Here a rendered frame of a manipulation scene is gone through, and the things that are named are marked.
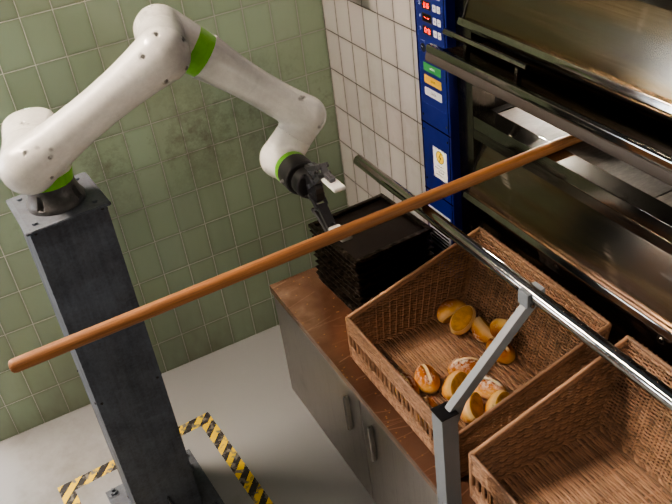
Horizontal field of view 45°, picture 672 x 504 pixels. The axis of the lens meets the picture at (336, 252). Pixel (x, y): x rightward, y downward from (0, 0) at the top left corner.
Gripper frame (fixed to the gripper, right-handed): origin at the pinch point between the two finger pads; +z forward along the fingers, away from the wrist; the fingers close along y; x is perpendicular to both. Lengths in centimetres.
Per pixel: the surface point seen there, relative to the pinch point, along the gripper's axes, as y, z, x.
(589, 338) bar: 3, 63, -18
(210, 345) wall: 116, -115, 15
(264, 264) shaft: 0.0, 7.9, 23.3
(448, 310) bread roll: 55, -13, -36
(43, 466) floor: 120, -92, 90
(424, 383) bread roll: 57, 7, -15
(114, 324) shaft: 0, 8, 57
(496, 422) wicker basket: 48, 36, -17
